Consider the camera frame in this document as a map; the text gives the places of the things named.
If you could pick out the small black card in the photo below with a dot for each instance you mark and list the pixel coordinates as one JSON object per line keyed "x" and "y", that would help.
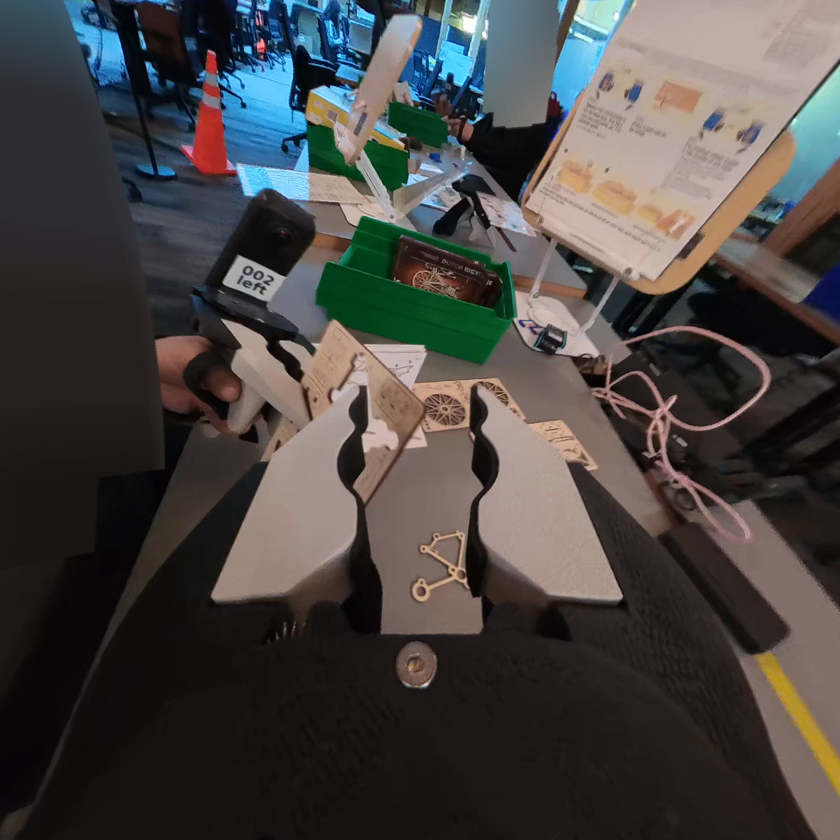
{"x": 692, "y": 246}

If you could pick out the black office chair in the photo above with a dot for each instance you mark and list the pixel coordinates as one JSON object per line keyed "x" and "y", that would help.
{"x": 312, "y": 72}

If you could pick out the small black blue device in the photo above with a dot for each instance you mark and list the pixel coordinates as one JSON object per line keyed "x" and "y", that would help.
{"x": 551, "y": 340}

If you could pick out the wooden sheet with curved cutouts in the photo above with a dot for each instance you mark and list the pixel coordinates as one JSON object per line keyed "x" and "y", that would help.
{"x": 564, "y": 446}

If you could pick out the white board on stand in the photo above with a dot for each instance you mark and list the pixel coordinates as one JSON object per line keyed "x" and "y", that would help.
{"x": 387, "y": 72}

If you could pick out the green storage bin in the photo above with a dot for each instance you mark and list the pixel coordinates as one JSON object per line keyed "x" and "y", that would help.
{"x": 420, "y": 124}
{"x": 407, "y": 321}
{"x": 354, "y": 164}

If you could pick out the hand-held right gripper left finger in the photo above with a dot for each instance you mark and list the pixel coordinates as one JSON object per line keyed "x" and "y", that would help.
{"x": 295, "y": 525}

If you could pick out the yellow cardboard box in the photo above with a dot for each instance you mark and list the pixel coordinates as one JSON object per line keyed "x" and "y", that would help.
{"x": 328, "y": 108}

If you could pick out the paper assembly booklet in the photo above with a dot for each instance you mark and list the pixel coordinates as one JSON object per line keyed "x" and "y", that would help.
{"x": 407, "y": 361}

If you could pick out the person's left hand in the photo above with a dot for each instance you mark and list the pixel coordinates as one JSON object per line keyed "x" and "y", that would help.
{"x": 174, "y": 374}

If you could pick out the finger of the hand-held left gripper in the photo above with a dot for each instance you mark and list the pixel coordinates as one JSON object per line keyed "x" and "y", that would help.
{"x": 262, "y": 367}

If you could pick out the printed instruction sheet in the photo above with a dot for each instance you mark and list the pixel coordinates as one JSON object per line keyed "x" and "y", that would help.
{"x": 656, "y": 131}

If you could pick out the black electronics box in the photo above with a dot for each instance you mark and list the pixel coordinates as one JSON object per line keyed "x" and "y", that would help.
{"x": 656, "y": 387}

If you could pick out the wooden bicycle frame part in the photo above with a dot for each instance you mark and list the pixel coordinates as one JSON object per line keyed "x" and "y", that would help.
{"x": 460, "y": 576}

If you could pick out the black stanchion pole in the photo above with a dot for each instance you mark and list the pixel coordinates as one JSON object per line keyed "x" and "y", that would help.
{"x": 141, "y": 98}

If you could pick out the wooden wheel parts sheet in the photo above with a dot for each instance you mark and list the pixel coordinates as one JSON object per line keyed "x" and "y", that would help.
{"x": 446, "y": 407}

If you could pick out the wooden clipboard stand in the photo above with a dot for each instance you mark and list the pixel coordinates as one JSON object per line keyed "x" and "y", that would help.
{"x": 768, "y": 184}

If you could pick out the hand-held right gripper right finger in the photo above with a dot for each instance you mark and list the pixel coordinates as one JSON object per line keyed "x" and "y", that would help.
{"x": 544, "y": 525}

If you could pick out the narrow wooden parts sheet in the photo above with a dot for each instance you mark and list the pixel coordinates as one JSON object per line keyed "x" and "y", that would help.
{"x": 400, "y": 407}

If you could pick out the orange traffic cone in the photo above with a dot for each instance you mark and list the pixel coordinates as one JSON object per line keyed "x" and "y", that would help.
{"x": 211, "y": 118}

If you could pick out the black power brick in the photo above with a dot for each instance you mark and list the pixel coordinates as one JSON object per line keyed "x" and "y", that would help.
{"x": 722, "y": 584}

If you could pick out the brown model kit box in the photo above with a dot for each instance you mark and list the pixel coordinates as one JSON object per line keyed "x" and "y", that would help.
{"x": 446, "y": 269}

